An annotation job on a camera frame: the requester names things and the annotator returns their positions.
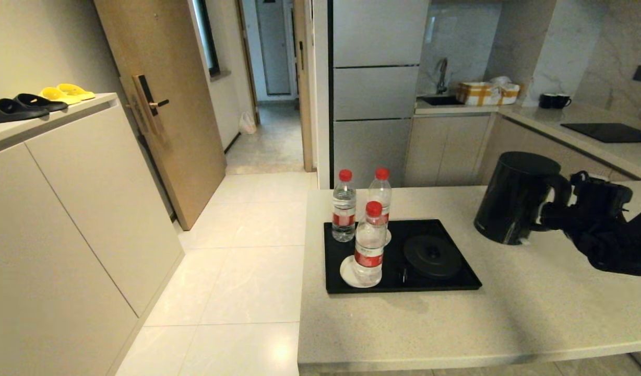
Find dark green electric kettle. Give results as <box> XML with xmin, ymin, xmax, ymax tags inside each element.
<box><xmin>474</xmin><ymin>151</ymin><xmax>573</xmax><ymax>246</ymax></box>

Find chrome kitchen faucet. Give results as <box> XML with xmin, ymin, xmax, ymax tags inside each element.
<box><xmin>436</xmin><ymin>57</ymin><xmax>450</xmax><ymax>96</ymax></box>

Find wooden door frame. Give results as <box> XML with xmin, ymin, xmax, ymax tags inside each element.
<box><xmin>293</xmin><ymin>0</ymin><xmax>316</xmax><ymax>172</ymax></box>

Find dark framed window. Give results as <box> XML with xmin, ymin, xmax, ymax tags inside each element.
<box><xmin>193</xmin><ymin>0</ymin><xmax>221</xmax><ymax>77</ymax></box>

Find beige kitchen base cabinets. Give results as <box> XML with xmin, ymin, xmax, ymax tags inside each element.
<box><xmin>407</xmin><ymin>112</ymin><xmax>639</xmax><ymax>186</ymax></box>

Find round black kettle base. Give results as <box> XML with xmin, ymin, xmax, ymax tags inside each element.
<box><xmin>403</xmin><ymin>235</ymin><xmax>464</xmax><ymax>279</ymax></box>

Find black induction cooktop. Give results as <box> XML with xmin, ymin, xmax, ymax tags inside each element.
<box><xmin>562</xmin><ymin>123</ymin><xmax>641</xmax><ymax>144</ymax></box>

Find yellow slipper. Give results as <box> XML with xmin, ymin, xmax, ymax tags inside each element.
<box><xmin>39</xmin><ymin>86</ymin><xmax>84</xmax><ymax>105</ymax></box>
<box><xmin>57</xmin><ymin>83</ymin><xmax>97</xmax><ymax>100</ymax></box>

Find black rectangular tray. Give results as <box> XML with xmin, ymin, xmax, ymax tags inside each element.
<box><xmin>324</xmin><ymin>219</ymin><xmax>483</xmax><ymax>294</ymax></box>

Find light wooden door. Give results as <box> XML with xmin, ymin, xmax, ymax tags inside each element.
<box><xmin>94</xmin><ymin>0</ymin><xmax>228</xmax><ymax>231</ymax></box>

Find dark kitchen sink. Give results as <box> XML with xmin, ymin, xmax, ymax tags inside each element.
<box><xmin>419</xmin><ymin>95</ymin><xmax>465</xmax><ymax>107</ymax></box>

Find black and brass door lock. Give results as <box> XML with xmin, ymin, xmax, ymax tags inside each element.
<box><xmin>126</xmin><ymin>74</ymin><xmax>171</xmax><ymax>138</ymax></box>

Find beige shoe cabinet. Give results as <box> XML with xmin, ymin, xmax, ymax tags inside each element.
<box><xmin>0</xmin><ymin>93</ymin><xmax>185</xmax><ymax>376</ymax></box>

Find black slipper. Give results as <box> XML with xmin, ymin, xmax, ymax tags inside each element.
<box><xmin>15</xmin><ymin>93</ymin><xmax>69</xmax><ymax>112</ymax></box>
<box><xmin>0</xmin><ymin>98</ymin><xmax>51</xmax><ymax>125</ymax></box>

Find large yellow checked basket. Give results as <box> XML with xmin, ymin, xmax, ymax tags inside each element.
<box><xmin>457</xmin><ymin>81</ymin><xmax>503</xmax><ymax>106</ymax></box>

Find pale hallway door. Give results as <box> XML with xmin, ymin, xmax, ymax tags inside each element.
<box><xmin>258</xmin><ymin>0</ymin><xmax>293</xmax><ymax>95</ymax></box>

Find clear water bottle red cap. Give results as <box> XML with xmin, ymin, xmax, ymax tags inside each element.
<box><xmin>354</xmin><ymin>201</ymin><xmax>386</xmax><ymax>287</ymax></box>
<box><xmin>369</xmin><ymin>168</ymin><xmax>393</xmax><ymax>246</ymax></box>
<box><xmin>332</xmin><ymin>169</ymin><xmax>358</xmax><ymax>242</ymax></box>

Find grey refrigerator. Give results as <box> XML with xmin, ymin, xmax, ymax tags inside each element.
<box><xmin>328</xmin><ymin>0</ymin><xmax>431</xmax><ymax>189</ymax></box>

